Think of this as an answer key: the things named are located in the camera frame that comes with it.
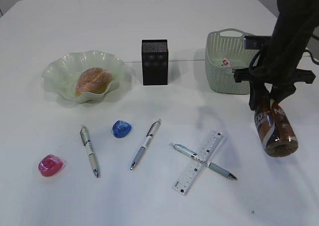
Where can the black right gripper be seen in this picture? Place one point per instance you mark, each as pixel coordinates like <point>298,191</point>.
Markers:
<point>276,63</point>

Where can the brown coffee drink bottle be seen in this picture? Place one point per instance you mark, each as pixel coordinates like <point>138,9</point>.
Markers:
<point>274,129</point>

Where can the pink paper ball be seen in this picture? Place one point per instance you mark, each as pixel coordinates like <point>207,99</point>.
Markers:
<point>226,62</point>

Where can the sugared bread bun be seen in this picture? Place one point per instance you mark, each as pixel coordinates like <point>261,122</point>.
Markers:
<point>94,80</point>

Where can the green plastic woven basket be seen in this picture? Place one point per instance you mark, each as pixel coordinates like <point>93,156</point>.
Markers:
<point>227,43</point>

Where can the grey grip right pen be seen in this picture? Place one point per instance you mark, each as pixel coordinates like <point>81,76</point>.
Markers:
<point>214,167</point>

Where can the grey grip pen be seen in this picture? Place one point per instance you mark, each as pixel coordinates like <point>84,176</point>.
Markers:
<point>150,134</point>
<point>214,167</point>

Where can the black mesh pen holder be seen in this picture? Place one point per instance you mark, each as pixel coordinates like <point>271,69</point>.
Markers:
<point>155,61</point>

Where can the grey grip middle pen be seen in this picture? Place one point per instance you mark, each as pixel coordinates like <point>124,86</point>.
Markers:
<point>150,134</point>

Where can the green wavy glass plate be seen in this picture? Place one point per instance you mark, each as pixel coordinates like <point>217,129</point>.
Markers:
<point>62,75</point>

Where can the beige retractable pen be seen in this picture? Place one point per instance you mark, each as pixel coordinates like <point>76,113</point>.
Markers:
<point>86,140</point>

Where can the clear plastic ruler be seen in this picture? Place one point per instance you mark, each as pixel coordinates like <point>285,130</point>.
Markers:
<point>210,142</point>

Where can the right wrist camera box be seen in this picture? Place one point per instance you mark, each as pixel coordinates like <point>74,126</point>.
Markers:
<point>254,42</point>

